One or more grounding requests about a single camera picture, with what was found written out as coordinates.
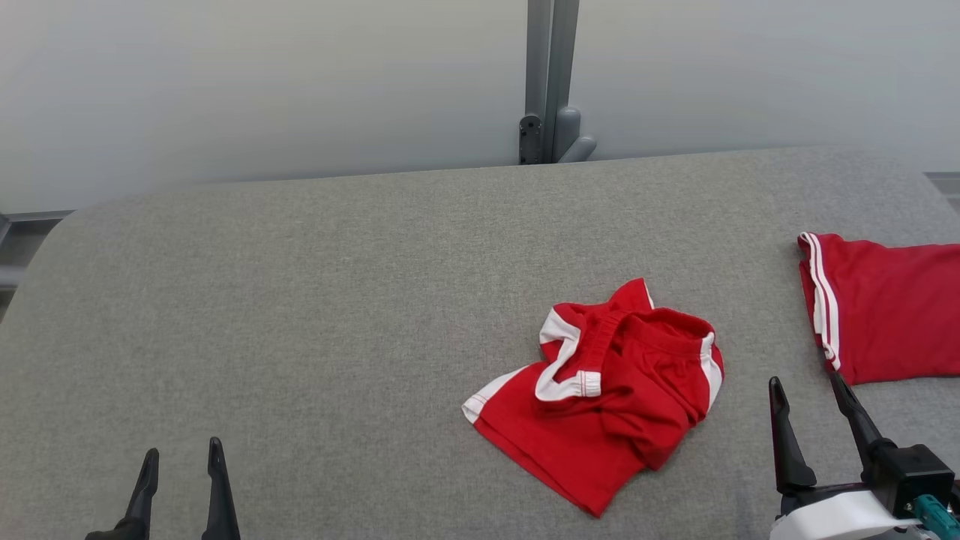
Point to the red white shorts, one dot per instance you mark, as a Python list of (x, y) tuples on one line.
[(600, 405)]

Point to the red Bulls 23 jersey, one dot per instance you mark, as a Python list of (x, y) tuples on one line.
[(892, 315)]

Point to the grey window sill ledge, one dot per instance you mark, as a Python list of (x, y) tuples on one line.
[(22, 255)]

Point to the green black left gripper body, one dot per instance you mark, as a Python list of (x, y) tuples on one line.
[(109, 535)]

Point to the black post bracket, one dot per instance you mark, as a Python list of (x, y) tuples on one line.
[(530, 139)]

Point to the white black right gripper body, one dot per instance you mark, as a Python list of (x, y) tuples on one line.
[(847, 514)]

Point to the grey fabric sofa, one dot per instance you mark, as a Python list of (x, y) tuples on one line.
[(300, 300)]

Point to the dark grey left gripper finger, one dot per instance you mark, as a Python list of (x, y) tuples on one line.
[(220, 502), (142, 502)]

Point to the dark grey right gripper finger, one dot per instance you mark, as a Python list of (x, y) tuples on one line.
[(787, 450), (859, 420)]

